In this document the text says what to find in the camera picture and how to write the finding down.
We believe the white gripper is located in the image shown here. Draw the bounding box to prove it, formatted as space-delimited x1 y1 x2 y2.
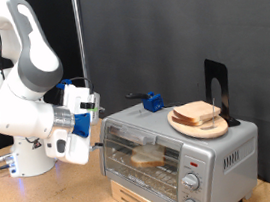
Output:
56 79 114 168

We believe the white bread slice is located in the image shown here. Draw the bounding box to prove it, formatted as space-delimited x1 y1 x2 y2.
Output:
170 110 210 131
171 97 222 127
127 141 168 171

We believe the silver toaster oven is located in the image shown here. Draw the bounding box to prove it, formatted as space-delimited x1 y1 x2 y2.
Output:
90 85 268 202

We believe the foil lined crumb tray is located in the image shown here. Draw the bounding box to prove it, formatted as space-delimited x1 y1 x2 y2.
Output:
116 162 180 202

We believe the vertical metal pole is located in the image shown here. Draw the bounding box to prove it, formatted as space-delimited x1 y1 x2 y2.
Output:
71 0 92 89

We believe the round wooden board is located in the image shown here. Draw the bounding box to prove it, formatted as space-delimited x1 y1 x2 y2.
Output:
166 101 231 145

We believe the thin metal pin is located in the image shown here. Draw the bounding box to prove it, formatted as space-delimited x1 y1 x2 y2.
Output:
208 97 220 128

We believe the dark grey partition panel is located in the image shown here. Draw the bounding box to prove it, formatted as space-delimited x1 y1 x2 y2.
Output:
74 0 270 202

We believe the black metal bookend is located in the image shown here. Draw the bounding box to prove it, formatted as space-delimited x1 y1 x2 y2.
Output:
200 55 242 131

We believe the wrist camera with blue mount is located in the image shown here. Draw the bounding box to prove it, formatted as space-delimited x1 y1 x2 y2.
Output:
66 90 107 140

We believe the wire oven rack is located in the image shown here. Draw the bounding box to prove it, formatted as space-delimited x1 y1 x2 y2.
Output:
105 138 186 202

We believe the blue cable clip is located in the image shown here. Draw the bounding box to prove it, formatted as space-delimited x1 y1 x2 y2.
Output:
55 77 75 92

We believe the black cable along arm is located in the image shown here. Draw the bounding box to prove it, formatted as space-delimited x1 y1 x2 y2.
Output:
0 13 102 148

